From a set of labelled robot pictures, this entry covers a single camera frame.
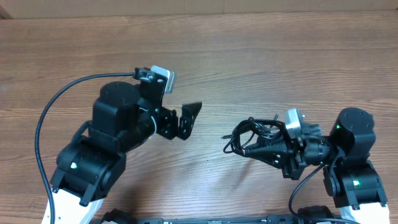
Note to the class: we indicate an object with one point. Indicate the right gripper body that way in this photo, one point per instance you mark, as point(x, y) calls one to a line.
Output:
point(294, 161)

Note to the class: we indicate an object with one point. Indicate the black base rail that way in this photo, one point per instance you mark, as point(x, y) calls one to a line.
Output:
point(121, 217)

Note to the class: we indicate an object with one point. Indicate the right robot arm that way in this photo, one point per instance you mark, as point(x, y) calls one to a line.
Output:
point(349, 177)

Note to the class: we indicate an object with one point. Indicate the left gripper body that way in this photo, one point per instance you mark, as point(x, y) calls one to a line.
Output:
point(165, 124)

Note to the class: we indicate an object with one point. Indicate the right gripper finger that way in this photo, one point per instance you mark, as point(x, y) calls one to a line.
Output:
point(271, 155)
point(274, 143)

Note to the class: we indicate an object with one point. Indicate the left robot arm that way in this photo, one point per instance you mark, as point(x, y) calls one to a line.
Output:
point(124, 117)

